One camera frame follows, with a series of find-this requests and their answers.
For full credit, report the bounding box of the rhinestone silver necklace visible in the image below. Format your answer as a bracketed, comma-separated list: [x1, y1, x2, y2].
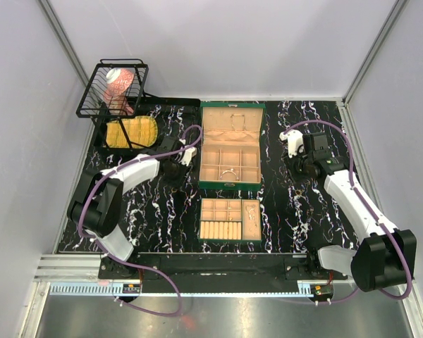
[243, 203, 259, 230]

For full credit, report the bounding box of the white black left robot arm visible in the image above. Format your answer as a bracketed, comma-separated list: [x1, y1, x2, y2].
[67, 137, 197, 279]

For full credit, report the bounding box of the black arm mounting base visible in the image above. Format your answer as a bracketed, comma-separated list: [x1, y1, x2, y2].
[98, 251, 350, 295]

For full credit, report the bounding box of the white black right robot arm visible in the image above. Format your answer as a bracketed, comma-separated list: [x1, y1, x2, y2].
[286, 130, 417, 292]

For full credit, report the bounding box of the green jewelry box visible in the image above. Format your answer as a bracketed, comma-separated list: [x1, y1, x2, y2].
[198, 102, 266, 191]

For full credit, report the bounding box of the green jewelry tray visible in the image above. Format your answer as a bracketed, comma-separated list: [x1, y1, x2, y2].
[198, 199, 262, 242]

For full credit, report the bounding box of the yellow woven tray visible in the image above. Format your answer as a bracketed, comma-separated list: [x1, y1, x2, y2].
[106, 115, 158, 149]

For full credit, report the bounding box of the black marble pattern mat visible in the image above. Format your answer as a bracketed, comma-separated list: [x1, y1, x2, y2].
[56, 100, 366, 254]

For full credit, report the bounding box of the red patterned cup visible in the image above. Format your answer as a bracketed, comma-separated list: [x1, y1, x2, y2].
[103, 68, 135, 115]

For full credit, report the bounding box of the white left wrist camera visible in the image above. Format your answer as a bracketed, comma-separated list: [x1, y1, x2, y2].
[178, 146, 197, 167]

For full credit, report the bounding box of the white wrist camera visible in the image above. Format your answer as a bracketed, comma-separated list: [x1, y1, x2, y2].
[279, 130, 303, 158]
[178, 146, 197, 167]

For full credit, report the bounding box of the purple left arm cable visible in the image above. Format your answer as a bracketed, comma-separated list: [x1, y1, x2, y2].
[77, 125, 204, 316]

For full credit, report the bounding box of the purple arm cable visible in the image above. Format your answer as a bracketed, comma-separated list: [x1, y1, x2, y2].
[77, 125, 204, 316]
[280, 119, 415, 306]

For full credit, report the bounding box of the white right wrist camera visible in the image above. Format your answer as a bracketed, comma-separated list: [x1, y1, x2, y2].
[279, 130, 303, 158]

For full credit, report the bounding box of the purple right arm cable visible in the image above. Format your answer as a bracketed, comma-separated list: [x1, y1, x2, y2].
[280, 119, 415, 306]

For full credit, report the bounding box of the black wire dish rack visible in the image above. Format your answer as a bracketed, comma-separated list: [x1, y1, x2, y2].
[76, 58, 201, 156]

